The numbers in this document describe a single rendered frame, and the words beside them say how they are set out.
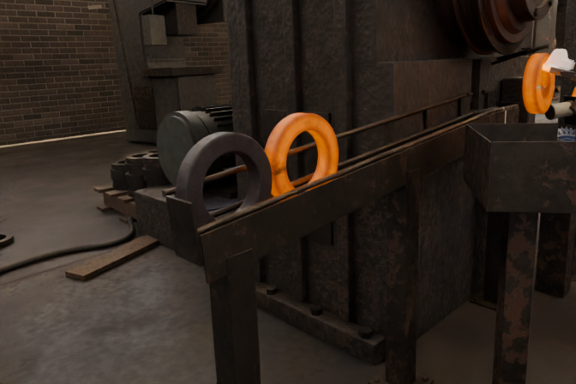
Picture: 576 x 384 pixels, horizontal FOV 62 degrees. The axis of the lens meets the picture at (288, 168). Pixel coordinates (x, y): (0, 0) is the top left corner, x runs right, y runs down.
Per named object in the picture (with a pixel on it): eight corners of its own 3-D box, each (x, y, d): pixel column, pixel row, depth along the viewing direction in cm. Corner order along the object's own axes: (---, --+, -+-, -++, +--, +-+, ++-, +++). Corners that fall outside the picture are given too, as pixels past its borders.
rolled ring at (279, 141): (310, 225, 97) (298, 221, 99) (350, 152, 103) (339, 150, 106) (258, 172, 85) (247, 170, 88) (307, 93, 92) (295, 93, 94)
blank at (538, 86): (542, 50, 131) (555, 49, 129) (542, 106, 135) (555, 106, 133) (521, 58, 121) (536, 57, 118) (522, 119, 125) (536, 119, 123)
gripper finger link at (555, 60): (542, 45, 124) (579, 52, 119) (534, 68, 127) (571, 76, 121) (537, 45, 122) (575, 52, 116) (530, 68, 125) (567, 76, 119)
